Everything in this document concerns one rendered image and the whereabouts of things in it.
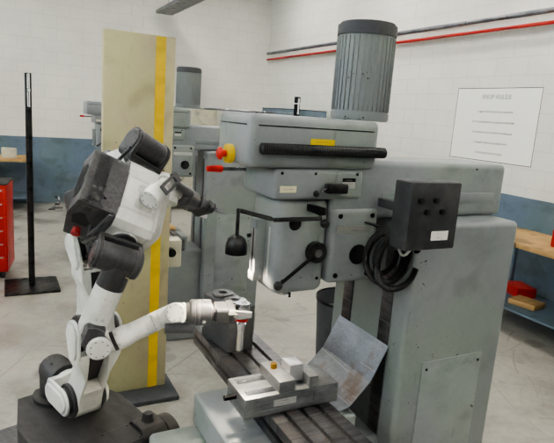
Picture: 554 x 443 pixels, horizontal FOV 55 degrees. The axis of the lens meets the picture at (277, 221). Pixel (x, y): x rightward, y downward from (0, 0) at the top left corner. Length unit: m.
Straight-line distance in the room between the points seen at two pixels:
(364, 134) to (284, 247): 0.45
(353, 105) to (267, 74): 9.92
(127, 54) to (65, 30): 7.35
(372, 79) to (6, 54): 9.16
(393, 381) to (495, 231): 0.66
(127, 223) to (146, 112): 1.70
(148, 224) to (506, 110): 5.36
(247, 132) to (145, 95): 1.84
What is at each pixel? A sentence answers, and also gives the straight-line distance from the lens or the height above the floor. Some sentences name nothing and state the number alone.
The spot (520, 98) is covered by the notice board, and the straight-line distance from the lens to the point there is 6.55.
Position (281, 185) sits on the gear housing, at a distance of 1.65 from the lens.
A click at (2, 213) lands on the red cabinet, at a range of 6.12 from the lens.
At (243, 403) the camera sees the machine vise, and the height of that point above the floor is 0.99.
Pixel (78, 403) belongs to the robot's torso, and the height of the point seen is 0.70.
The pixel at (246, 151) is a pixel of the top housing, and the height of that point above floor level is 1.78.
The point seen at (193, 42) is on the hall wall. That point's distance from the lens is 11.17.
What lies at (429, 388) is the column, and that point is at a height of 0.94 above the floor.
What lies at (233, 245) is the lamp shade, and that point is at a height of 1.47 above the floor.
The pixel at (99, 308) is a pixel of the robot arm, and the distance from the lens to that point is 1.75.
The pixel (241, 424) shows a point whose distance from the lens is 1.93.
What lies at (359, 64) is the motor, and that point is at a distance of 1.83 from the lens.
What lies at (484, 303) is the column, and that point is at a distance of 2.18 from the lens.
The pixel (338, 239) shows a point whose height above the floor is 1.50.
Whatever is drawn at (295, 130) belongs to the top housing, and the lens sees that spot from 1.64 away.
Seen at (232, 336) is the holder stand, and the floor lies 1.01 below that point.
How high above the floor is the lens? 1.89
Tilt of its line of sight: 11 degrees down
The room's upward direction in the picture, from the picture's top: 4 degrees clockwise
